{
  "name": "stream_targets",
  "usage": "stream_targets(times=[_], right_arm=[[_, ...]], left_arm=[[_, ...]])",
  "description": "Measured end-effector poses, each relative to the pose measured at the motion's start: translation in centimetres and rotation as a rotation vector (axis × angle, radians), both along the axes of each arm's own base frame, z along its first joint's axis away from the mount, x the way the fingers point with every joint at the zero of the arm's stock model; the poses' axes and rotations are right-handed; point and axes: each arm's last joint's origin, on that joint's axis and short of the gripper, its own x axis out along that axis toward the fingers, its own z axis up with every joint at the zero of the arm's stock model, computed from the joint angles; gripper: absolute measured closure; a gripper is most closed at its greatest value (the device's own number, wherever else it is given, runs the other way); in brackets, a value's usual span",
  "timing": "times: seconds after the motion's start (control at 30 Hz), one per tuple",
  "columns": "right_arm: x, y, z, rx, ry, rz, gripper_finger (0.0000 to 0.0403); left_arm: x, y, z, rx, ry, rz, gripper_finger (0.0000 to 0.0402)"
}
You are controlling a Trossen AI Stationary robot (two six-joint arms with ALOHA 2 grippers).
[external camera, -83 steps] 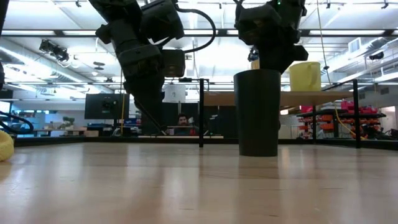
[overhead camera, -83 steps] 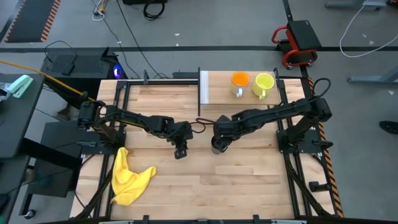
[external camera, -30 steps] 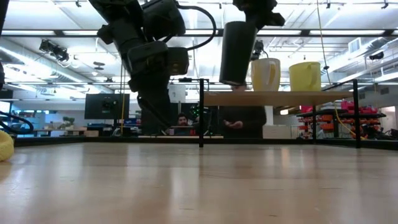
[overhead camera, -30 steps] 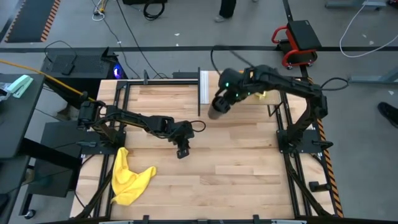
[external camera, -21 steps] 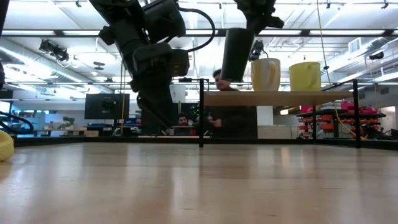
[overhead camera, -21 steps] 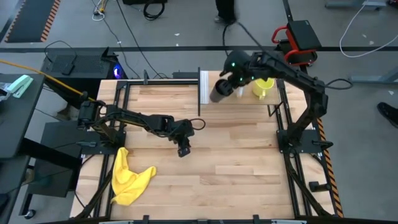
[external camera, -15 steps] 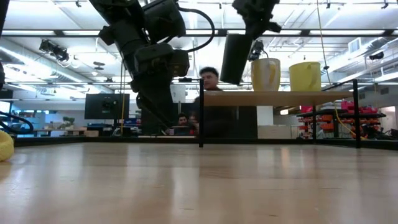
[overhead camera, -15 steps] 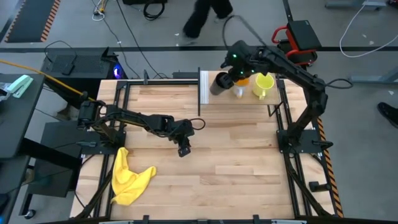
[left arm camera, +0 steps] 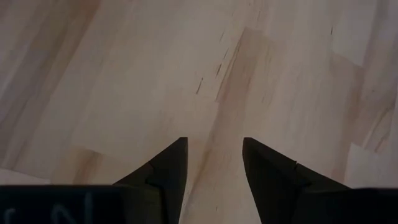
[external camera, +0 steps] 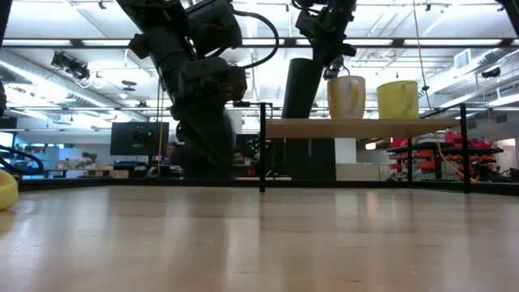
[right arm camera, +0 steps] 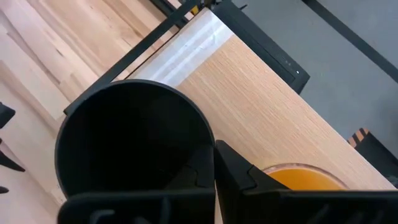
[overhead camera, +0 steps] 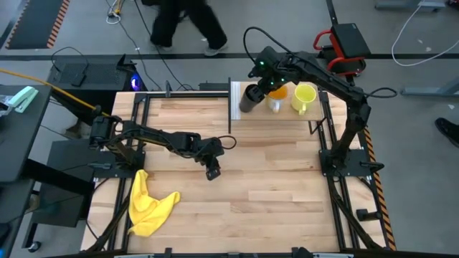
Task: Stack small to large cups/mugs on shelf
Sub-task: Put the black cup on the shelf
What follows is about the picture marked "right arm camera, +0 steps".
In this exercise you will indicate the black table edge rail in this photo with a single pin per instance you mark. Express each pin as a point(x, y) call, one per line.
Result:
point(164, 7)

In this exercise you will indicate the orange black striped case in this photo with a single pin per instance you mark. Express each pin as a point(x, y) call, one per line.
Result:
point(376, 152)

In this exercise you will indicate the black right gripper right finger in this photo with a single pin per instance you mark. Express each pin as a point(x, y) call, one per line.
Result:
point(236, 186)

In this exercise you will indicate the tall black cup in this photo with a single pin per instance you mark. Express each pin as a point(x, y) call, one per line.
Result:
point(124, 137)

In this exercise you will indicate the wooden shelf black metal frame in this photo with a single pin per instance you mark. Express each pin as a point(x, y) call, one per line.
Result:
point(264, 102)

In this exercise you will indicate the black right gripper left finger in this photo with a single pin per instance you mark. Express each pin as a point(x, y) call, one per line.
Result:
point(186, 205)

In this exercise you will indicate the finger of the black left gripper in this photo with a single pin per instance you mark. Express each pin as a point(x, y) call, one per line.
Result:
point(7, 160)
point(3, 189)

